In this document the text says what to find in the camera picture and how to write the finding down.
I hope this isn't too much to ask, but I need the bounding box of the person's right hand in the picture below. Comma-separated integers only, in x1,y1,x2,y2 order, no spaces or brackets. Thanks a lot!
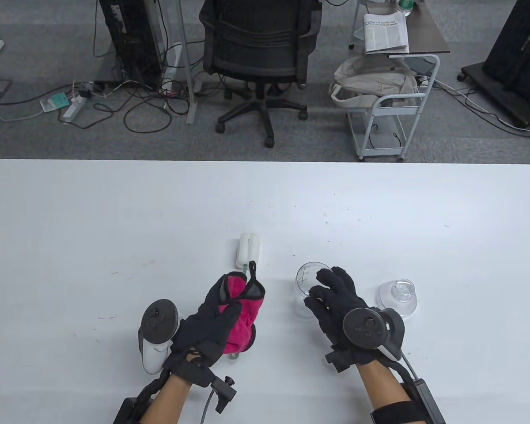
304,266,405,375

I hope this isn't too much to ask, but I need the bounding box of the person's left hand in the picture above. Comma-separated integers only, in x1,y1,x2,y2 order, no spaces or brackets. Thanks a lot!
163,273,243,387

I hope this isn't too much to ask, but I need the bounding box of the clear shaker cup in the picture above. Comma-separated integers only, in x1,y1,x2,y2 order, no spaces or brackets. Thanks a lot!
295,261,336,318

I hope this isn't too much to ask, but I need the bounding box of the pink microfibre cloth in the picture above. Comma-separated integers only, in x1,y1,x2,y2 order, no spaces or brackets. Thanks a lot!
219,261,265,355

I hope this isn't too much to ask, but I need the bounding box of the clear domed cup lid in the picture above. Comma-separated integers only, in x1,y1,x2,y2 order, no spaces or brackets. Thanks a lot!
377,278,418,319

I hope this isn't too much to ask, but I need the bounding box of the white green cup brush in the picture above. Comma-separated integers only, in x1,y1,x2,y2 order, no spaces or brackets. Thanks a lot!
236,232,262,274

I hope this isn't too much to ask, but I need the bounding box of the person's left forearm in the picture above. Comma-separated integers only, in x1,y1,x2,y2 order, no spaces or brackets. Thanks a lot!
139,373,193,424

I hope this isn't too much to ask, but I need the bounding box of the person's right forearm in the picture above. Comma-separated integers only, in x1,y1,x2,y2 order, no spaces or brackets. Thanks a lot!
356,360,420,424

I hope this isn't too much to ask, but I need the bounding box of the grey left hand controller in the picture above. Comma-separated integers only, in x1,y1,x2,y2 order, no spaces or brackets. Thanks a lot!
138,299,180,375

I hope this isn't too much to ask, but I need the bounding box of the grey hand controller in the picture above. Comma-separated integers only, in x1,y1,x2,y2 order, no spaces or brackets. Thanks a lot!
342,307,405,360
138,299,180,375

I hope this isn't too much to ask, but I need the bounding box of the grey right hand controller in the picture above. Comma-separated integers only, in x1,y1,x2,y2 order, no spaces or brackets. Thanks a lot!
342,307,405,360

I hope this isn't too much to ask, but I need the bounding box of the white metal cart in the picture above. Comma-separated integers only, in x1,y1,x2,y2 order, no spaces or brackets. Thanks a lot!
347,54,441,163

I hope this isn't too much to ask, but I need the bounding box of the beige backpack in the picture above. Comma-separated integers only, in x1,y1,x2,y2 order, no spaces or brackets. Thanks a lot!
329,55,420,109

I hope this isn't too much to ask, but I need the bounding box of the white power strip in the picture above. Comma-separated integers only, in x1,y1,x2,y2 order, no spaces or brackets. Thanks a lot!
62,95,88,124

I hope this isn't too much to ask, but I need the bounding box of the black mesh office chair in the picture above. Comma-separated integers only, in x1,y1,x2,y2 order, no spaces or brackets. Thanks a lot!
199,0,323,148

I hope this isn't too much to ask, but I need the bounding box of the folded newspaper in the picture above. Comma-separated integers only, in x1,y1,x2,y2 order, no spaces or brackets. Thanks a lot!
363,12,410,54

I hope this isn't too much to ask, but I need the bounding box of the teal flat packet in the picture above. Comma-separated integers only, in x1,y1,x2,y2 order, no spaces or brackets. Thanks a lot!
40,93,69,113

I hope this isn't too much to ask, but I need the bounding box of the brown side table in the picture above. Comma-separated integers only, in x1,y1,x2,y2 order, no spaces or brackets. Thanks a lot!
349,0,451,56

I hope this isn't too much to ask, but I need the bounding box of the white metal desk leg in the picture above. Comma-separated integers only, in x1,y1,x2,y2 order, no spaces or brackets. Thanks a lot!
144,0,199,125

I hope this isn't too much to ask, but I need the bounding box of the black wheeled stand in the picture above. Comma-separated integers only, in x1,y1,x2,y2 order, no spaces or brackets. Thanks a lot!
457,0,530,129

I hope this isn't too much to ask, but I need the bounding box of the black computer tower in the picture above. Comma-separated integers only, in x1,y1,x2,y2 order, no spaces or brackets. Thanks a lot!
98,0,166,87

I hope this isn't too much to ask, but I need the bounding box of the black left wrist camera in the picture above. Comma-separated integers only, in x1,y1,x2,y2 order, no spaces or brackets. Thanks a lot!
210,375,238,414

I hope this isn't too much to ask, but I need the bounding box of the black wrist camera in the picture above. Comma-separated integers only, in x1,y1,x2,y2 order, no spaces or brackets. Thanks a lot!
325,350,356,375
210,375,238,414

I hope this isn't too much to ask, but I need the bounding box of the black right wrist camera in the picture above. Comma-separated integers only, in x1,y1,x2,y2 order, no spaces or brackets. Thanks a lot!
325,350,356,375

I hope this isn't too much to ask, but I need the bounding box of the grey left glove cable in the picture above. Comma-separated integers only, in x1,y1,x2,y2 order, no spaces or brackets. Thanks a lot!
201,389,217,424

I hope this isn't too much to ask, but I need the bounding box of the grey glove cable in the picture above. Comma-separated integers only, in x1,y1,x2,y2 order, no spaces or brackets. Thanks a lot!
201,389,217,424
400,353,418,380

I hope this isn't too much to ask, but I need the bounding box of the black left wrist strap unit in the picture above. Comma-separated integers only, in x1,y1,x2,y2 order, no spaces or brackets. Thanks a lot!
113,370,170,424

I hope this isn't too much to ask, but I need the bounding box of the black wrist strap unit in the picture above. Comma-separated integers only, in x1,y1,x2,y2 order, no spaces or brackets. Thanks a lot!
370,378,447,424
113,370,170,424

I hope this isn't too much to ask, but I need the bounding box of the grey right glove cable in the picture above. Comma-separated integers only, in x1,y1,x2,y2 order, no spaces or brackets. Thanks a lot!
400,353,418,380

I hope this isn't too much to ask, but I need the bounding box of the black right wrist strap unit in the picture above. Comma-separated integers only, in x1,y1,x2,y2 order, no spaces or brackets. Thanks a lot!
370,378,447,424

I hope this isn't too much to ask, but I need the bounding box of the black floor cable tangle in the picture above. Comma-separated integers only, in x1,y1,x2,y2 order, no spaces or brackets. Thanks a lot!
93,75,190,134

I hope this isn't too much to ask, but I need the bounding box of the white floor cable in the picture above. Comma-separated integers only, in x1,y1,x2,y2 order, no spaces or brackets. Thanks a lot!
433,79,530,135

